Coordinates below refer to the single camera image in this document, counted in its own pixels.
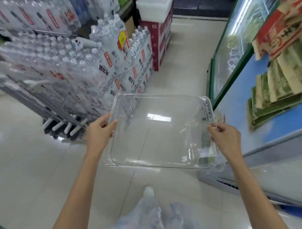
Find person's left hand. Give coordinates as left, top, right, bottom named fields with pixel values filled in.
left=84, top=113, right=118, bottom=156

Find person's right hand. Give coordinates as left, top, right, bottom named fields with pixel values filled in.
left=207, top=122, right=243, bottom=163

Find clear plastic tray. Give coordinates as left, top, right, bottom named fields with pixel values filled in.
left=105, top=92, right=226, bottom=172

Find person's left forearm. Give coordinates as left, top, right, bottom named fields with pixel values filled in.
left=53, top=151, right=104, bottom=229

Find person's right forearm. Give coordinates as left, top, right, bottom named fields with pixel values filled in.
left=226, top=158, right=289, bottom=229

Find person's white shoe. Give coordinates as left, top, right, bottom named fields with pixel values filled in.
left=143, top=186, right=155, bottom=201

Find person's light blue trousers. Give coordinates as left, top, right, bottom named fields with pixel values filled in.
left=111, top=196, right=206, bottom=229

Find stack of water bottle packs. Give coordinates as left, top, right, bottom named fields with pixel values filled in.
left=0, top=0, right=154, bottom=123

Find stack of flattened cardboard boxes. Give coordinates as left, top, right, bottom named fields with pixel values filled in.
left=246, top=0, right=302, bottom=130

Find grey metal display rack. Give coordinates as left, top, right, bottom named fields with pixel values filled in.
left=0, top=70, right=90, bottom=144

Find red cardboard carton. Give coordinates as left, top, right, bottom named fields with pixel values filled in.
left=138, top=9, right=174, bottom=42
left=152, top=46, right=171, bottom=72
left=151, top=28, right=173, bottom=58

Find white smartphone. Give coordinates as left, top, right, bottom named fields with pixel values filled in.
left=72, top=36, right=99, bottom=49

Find yellow price sign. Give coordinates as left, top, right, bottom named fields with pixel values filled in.
left=117, top=30, right=128, bottom=50

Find brown cardboard box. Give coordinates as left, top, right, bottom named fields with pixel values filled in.
left=124, top=16, right=136, bottom=38

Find dark empty store shelf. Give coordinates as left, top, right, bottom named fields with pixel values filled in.
left=172, top=0, right=236, bottom=18

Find green frame chest freezer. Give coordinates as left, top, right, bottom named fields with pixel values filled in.
left=198, top=0, right=302, bottom=208

